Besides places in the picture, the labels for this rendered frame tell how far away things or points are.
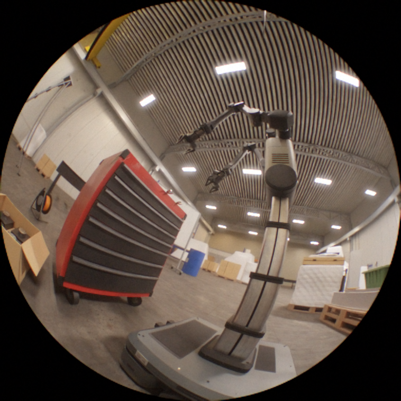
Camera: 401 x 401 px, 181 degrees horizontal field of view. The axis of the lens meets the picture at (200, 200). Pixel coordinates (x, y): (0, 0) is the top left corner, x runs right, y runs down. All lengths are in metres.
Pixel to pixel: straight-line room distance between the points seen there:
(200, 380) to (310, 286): 3.05
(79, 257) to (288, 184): 0.97
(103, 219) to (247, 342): 0.76
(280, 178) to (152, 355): 0.81
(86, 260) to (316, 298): 3.50
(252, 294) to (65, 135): 9.15
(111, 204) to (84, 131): 8.56
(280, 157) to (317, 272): 2.91
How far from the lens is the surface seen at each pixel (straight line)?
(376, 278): 3.20
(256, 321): 0.51
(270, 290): 0.48
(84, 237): 0.67
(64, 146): 8.82
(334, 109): 9.06
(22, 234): 1.00
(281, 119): 0.74
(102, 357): 0.75
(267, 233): 0.52
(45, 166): 6.63
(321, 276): 3.32
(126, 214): 0.70
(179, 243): 3.65
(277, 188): 0.56
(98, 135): 9.20
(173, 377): 0.49
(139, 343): 0.54
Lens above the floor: 0.64
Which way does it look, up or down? 25 degrees up
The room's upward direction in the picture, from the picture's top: 24 degrees clockwise
